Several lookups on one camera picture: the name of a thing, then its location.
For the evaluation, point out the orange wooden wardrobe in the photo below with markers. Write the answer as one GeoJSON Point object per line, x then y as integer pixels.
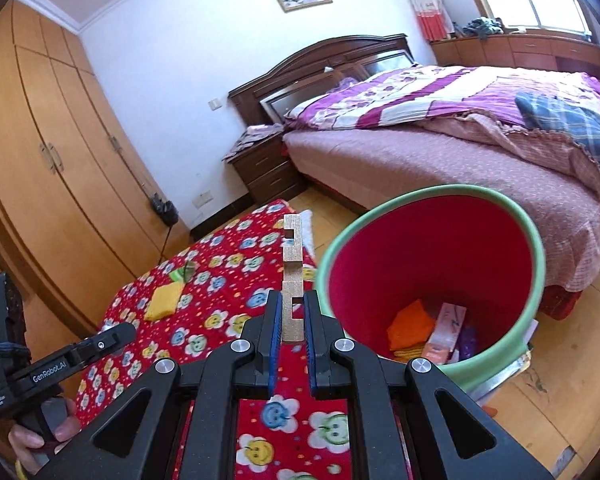
{"type": "Point", "coordinates": [76, 221]}

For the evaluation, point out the beige cardboard strip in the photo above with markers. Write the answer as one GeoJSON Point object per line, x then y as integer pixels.
{"type": "Point", "coordinates": [292, 290]}

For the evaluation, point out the long wooden low cabinet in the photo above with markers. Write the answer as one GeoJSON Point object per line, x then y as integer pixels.
{"type": "Point", "coordinates": [541, 52]}

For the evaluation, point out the red smiley flower quilt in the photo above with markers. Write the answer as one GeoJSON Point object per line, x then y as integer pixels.
{"type": "Point", "coordinates": [290, 435]}

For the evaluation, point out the black bag on wardrobe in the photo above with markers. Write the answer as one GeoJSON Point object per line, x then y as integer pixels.
{"type": "Point", "coordinates": [165, 210]}

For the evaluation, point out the purple white floral duvet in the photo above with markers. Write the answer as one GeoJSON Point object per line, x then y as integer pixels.
{"type": "Point", "coordinates": [395, 97]}

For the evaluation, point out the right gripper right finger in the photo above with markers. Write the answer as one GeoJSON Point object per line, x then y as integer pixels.
{"type": "Point", "coordinates": [325, 375]}

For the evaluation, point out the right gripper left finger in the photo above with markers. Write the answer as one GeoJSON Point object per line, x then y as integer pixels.
{"type": "Point", "coordinates": [267, 347]}

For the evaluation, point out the dark wooden bed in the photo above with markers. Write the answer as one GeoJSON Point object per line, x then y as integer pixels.
{"type": "Point", "coordinates": [367, 167]}

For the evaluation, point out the red bin with green rim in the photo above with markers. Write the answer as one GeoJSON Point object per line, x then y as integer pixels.
{"type": "Point", "coordinates": [450, 244]}

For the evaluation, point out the pink cloth on nightstand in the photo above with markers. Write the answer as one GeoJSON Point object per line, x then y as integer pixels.
{"type": "Point", "coordinates": [252, 136]}

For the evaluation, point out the white wall socket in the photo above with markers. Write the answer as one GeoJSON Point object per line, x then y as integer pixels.
{"type": "Point", "coordinates": [215, 104]}

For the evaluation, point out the green paper wrapper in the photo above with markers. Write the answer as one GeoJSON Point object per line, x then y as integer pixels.
{"type": "Point", "coordinates": [185, 273]}

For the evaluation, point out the pink frilled bedspread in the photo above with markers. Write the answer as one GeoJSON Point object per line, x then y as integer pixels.
{"type": "Point", "coordinates": [549, 149]}

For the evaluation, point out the person's left hand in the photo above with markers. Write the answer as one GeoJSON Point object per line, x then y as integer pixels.
{"type": "Point", "coordinates": [24, 441]}

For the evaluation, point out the yellow foam net pad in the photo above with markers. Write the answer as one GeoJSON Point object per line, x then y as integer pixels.
{"type": "Point", "coordinates": [164, 301]}

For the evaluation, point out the pink box in bin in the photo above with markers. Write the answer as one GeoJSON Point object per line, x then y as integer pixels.
{"type": "Point", "coordinates": [442, 342]}

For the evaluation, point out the dark wooden nightstand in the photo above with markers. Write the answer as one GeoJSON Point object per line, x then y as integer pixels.
{"type": "Point", "coordinates": [268, 172]}

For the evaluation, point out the blue plaid pillow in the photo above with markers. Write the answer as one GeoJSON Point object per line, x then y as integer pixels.
{"type": "Point", "coordinates": [551, 114]}

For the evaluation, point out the teal clothes on cabinet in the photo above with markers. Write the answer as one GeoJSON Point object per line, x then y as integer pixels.
{"type": "Point", "coordinates": [482, 28]}

